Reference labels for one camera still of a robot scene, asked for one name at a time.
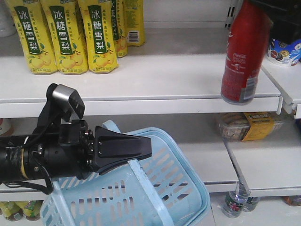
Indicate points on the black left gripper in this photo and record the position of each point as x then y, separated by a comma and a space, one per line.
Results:
67, 151

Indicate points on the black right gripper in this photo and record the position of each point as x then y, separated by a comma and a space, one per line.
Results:
285, 16

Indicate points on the red coca cola bottle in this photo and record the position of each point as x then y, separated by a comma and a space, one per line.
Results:
247, 44

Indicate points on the light blue plastic basket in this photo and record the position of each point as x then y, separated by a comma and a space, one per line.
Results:
163, 190

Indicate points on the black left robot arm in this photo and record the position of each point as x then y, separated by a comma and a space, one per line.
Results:
21, 156

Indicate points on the yellow pear drink bottle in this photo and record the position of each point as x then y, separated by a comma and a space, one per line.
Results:
101, 53
134, 23
118, 28
34, 35
67, 33

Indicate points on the clear cracker box yellow label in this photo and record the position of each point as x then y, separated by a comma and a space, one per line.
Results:
249, 126

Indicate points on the clear water bottle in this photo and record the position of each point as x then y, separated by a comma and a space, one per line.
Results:
235, 200
251, 204

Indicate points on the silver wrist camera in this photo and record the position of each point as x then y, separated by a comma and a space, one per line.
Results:
67, 100

